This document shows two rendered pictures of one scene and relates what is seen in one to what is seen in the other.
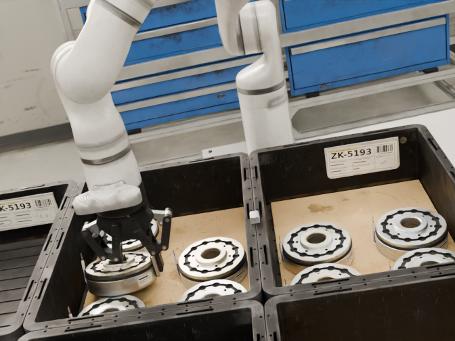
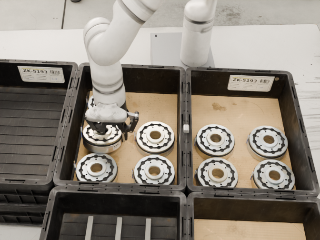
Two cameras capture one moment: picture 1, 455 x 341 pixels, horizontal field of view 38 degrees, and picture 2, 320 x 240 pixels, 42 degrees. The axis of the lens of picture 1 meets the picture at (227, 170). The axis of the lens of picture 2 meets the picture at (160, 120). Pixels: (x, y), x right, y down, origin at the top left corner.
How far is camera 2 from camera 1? 36 cm
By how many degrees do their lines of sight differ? 24
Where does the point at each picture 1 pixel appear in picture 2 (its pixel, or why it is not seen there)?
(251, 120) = (188, 35)
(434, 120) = (293, 31)
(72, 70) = (101, 50)
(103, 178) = (105, 100)
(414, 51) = not seen: outside the picture
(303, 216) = (208, 111)
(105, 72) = (120, 52)
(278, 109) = (206, 33)
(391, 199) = (260, 110)
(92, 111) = not seen: hidden behind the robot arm
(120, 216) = not seen: hidden behind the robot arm
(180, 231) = (135, 105)
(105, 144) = (111, 85)
